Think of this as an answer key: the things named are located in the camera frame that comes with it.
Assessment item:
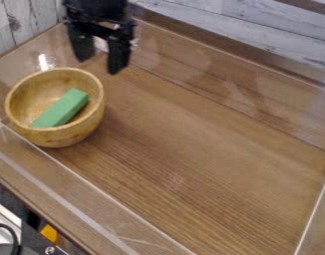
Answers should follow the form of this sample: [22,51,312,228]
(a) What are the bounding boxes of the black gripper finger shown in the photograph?
[107,33,134,75]
[67,23,95,62]

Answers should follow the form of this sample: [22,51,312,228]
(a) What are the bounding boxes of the yellow and black device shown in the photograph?
[23,211,86,255]

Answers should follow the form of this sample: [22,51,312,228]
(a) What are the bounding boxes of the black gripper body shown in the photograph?
[63,0,137,39]

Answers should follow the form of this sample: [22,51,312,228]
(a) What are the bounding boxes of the clear acrylic barrier wall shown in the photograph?
[0,21,325,255]

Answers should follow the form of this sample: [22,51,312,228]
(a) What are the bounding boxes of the green rectangular block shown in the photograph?
[31,89,90,128]

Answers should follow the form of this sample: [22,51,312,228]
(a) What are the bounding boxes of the black cable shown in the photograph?
[0,222,23,255]

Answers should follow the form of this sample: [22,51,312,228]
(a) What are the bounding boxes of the brown wooden bowl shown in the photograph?
[6,68,107,147]

